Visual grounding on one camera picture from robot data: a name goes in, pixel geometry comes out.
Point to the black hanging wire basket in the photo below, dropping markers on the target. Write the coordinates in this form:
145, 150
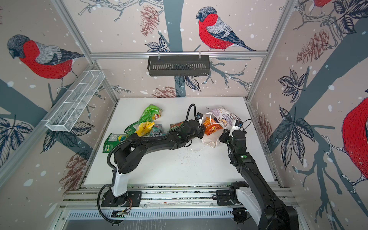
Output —
191, 65

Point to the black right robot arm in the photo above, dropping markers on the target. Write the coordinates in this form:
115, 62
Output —
267, 210

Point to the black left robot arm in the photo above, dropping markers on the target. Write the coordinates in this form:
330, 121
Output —
126, 156

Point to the aluminium mounting rail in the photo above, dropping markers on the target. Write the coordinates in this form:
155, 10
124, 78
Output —
152, 196

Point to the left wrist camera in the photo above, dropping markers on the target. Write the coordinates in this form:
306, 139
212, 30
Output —
199, 117

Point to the white patterned paper bag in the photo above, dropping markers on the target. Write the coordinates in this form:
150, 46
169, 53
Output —
226, 118

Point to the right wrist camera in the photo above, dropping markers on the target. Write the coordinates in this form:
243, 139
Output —
237, 126

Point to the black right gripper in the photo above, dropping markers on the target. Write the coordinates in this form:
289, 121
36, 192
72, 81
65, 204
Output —
226, 135

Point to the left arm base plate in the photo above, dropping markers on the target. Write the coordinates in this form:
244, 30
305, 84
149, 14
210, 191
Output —
129, 199

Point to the white mesh wall shelf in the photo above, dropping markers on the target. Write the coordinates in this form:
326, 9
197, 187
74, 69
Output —
68, 113

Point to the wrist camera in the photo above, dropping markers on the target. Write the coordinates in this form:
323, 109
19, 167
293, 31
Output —
237, 126
199, 117

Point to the yellow corn chips packet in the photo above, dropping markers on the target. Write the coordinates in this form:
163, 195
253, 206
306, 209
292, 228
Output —
144, 128

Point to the green Fox's candy bag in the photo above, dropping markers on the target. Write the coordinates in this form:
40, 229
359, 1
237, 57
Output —
112, 141

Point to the green orange snack packet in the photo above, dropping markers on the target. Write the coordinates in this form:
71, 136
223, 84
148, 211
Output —
131, 129

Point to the aluminium frame crossbar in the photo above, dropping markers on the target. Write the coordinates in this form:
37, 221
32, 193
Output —
143, 55

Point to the orange chips packet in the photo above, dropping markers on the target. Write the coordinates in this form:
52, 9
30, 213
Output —
211, 125

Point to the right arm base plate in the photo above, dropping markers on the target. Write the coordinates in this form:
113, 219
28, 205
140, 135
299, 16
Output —
227, 197

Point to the teal Fox's candy bag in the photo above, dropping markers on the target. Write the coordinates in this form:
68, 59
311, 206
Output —
156, 131

